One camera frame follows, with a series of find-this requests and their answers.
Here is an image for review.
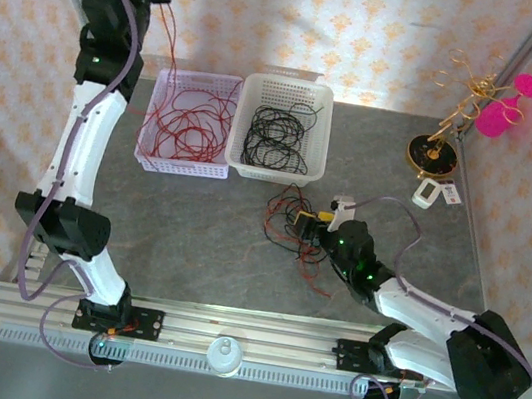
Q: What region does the lavender plastic basket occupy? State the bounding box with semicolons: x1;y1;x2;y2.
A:
131;61;246;185

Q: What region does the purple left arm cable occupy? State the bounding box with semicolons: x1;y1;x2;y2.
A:
0;0;170;373

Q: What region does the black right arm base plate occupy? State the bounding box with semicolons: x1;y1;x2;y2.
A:
332;337;405;382

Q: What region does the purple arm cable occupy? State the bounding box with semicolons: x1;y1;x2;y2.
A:
314;189;532;399
0;0;170;373

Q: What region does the white plastic basket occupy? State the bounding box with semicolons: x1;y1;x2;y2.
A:
221;69;340;192

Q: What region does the single red cable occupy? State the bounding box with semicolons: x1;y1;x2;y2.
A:
126;0;192;121

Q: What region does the small white digital timer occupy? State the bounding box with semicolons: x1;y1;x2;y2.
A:
410;175;441;211

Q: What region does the aluminium side rail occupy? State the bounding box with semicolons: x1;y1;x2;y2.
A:
424;133;529;356
12;238;53;288

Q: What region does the small white red card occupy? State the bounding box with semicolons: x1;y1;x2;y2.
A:
437;179;467;207

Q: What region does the white round knob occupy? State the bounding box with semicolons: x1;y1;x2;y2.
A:
202;334;248;382

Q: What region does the sorted red cable bundle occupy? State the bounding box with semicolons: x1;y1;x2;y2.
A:
135;67;243;170

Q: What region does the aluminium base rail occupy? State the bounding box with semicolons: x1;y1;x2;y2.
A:
0;268;516;399

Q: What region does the slotted grey cable duct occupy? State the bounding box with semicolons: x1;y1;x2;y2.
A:
0;322;370;399

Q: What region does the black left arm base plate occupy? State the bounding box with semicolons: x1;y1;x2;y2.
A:
70;297;167;345

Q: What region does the gold wire glass rack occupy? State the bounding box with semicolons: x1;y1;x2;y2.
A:
402;41;532;195

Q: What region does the pink wine glass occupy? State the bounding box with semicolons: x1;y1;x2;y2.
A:
472;66;532;146

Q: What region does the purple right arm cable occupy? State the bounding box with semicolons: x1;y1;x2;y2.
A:
314;189;532;399

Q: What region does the sorted black cable bundle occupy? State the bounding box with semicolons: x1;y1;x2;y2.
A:
238;93;325;178

